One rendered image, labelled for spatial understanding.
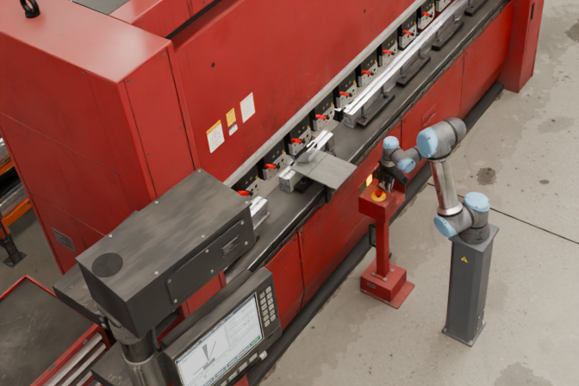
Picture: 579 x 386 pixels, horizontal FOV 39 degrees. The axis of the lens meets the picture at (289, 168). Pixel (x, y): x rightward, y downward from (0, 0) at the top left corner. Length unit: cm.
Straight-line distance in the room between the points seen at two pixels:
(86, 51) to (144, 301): 81
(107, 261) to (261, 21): 131
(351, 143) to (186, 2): 163
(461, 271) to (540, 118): 200
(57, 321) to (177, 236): 128
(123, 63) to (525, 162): 346
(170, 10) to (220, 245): 85
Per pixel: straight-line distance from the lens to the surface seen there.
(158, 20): 285
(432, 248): 495
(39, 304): 375
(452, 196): 372
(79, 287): 277
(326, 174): 395
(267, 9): 336
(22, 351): 362
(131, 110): 259
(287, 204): 400
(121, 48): 264
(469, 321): 440
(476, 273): 409
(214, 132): 333
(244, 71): 335
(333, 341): 455
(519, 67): 590
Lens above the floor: 375
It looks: 44 degrees down
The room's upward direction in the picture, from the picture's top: 7 degrees counter-clockwise
